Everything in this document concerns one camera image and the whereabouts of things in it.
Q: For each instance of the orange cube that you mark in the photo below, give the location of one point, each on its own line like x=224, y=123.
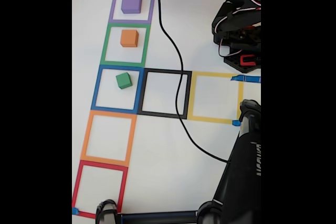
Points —
x=129, y=39

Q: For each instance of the green cube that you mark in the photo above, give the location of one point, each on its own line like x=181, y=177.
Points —
x=123, y=80

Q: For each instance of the large purple cube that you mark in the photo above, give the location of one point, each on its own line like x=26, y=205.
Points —
x=131, y=3

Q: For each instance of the blue tape strip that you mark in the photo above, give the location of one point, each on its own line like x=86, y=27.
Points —
x=249, y=79

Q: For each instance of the small blue tape piece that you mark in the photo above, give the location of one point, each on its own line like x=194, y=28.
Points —
x=236, y=123
x=75, y=211

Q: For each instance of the black tripod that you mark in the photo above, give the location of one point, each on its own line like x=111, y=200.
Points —
x=241, y=182

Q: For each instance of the purple square frame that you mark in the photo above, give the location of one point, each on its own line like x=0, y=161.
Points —
x=128, y=21

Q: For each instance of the blue square frame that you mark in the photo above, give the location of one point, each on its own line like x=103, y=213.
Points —
x=113, y=109

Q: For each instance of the black square frame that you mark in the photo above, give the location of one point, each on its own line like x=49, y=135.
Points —
x=162, y=114

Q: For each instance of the yellow square frame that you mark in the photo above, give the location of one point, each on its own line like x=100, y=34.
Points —
x=210, y=119

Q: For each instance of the orange square frame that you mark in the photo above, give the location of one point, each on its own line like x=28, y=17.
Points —
x=105, y=160

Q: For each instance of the red square frame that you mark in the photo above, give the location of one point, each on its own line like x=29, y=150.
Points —
x=102, y=165

